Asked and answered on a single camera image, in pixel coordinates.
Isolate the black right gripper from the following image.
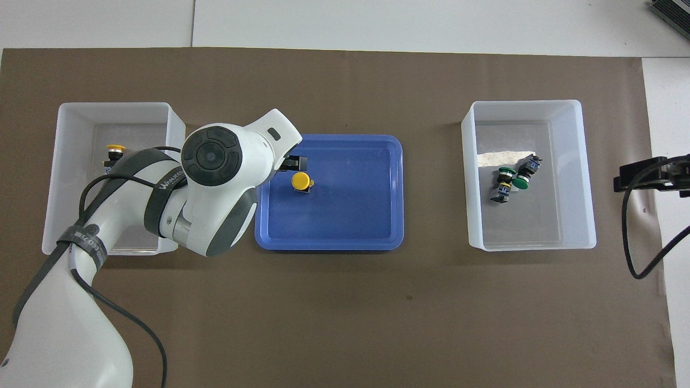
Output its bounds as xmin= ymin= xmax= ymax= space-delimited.
xmin=613 ymin=154 xmax=690 ymax=197

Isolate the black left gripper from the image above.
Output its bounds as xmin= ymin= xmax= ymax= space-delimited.
xmin=274 ymin=155 xmax=308 ymax=174

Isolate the yellow push button switch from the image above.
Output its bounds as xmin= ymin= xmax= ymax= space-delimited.
xmin=102 ymin=143 xmax=127 ymax=169
xmin=291 ymin=171 xmax=315 ymax=195

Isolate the green push button switch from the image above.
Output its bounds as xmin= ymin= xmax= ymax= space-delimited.
xmin=511 ymin=155 xmax=542 ymax=190
xmin=489 ymin=167 xmax=515 ymax=204

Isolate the blue plastic tray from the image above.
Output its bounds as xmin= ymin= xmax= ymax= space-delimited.
xmin=253 ymin=134 xmax=405 ymax=252

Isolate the translucent white plastic box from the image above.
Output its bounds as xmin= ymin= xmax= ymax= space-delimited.
xmin=42 ymin=102 xmax=187 ymax=256
xmin=461 ymin=99 xmax=598 ymax=252

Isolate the brown paper table mat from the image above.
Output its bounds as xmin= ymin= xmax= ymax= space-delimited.
xmin=0 ymin=47 xmax=677 ymax=388

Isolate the grey ribbed device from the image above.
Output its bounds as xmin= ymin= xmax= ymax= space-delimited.
xmin=648 ymin=0 xmax=690 ymax=27

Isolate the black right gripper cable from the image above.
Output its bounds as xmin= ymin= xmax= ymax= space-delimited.
xmin=622 ymin=162 xmax=690 ymax=280

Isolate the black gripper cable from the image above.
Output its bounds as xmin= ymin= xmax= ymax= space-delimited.
xmin=622 ymin=162 xmax=690 ymax=280
xmin=11 ymin=145 xmax=184 ymax=388

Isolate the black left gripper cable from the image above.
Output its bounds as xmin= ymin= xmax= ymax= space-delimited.
xmin=11 ymin=145 xmax=184 ymax=388

